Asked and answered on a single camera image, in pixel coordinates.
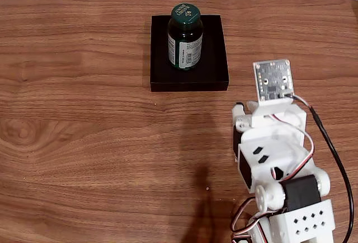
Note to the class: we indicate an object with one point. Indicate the green pill bottle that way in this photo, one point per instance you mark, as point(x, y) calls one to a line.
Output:
point(184, 44)

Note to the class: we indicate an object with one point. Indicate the camera board on white mount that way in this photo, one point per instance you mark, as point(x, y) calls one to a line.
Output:
point(272, 79)

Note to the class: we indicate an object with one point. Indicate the black open cardboard box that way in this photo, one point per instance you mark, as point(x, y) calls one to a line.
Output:
point(212, 66)

